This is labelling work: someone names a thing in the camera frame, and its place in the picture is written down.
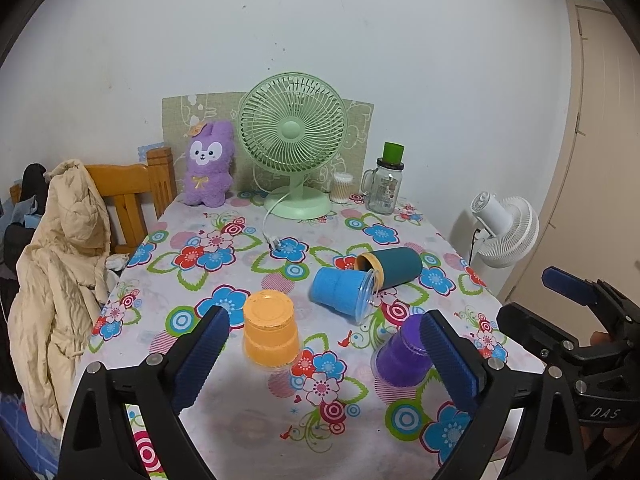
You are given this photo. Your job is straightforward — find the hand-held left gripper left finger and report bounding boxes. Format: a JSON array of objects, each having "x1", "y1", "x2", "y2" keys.
[{"x1": 57, "y1": 305, "x2": 231, "y2": 480}]

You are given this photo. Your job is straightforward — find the beige padded jacket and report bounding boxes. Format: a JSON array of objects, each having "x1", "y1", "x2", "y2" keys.
[{"x1": 7, "y1": 158, "x2": 122, "y2": 437}]

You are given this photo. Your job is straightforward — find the blue checkered sheet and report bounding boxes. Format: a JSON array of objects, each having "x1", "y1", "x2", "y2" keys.
[{"x1": 0, "y1": 391, "x2": 62, "y2": 480}]

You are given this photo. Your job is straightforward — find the white fan cable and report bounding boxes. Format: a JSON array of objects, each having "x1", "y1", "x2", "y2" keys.
[{"x1": 261, "y1": 185, "x2": 284, "y2": 252}]

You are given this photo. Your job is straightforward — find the dark teal cup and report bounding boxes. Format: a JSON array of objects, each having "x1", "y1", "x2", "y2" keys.
[{"x1": 355, "y1": 246, "x2": 424, "y2": 291}]

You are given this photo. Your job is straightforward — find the purple cup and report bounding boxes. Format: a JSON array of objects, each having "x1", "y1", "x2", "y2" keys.
[{"x1": 370, "y1": 314, "x2": 435, "y2": 389}]

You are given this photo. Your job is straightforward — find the dark clothes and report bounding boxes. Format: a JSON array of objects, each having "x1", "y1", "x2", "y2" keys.
[{"x1": 0, "y1": 163, "x2": 52, "y2": 398}]

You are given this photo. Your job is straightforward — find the purple plush bunny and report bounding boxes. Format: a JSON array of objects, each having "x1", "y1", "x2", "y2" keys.
[{"x1": 180, "y1": 120, "x2": 236, "y2": 207}]

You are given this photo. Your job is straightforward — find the cotton swab container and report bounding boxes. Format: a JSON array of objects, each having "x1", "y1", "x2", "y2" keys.
[{"x1": 331, "y1": 172, "x2": 354, "y2": 205}]

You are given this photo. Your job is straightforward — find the glass jar with green lid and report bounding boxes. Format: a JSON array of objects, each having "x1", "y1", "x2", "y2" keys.
[{"x1": 360, "y1": 142, "x2": 406, "y2": 216}]

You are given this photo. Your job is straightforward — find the floral tablecloth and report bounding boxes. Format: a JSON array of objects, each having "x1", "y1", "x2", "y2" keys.
[{"x1": 59, "y1": 190, "x2": 547, "y2": 480}]

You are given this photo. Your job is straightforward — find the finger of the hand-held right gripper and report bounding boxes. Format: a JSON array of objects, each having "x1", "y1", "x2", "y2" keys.
[
  {"x1": 497, "y1": 302, "x2": 583, "y2": 362},
  {"x1": 542, "y1": 266, "x2": 623, "y2": 322}
]

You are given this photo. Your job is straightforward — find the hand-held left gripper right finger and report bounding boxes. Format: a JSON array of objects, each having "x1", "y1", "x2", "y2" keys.
[{"x1": 419, "y1": 309, "x2": 590, "y2": 480}]

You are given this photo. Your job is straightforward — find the white floor fan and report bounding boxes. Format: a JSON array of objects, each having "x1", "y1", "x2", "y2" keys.
[{"x1": 469, "y1": 190, "x2": 541, "y2": 269}]

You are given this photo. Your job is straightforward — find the wooden chair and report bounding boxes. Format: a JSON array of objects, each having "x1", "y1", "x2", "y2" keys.
[{"x1": 10, "y1": 147, "x2": 179, "y2": 257}]

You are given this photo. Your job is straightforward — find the beige door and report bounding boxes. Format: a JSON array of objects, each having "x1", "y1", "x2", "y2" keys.
[{"x1": 499, "y1": 0, "x2": 640, "y2": 323}]

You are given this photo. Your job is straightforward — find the green desk fan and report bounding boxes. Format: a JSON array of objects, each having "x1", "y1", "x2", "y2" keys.
[{"x1": 237, "y1": 72, "x2": 349, "y2": 220}]

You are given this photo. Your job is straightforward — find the blue cup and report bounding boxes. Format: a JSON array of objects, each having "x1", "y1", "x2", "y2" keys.
[{"x1": 311, "y1": 266, "x2": 377, "y2": 326}]

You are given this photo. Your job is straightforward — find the orange cup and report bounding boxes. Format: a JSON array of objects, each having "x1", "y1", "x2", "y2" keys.
[{"x1": 242, "y1": 290, "x2": 301, "y2": 370}]

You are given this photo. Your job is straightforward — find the beige printed board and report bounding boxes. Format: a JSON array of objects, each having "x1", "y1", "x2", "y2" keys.
[{"x1": 161, "y1": 91, "x2": 375, "y2": 196}]

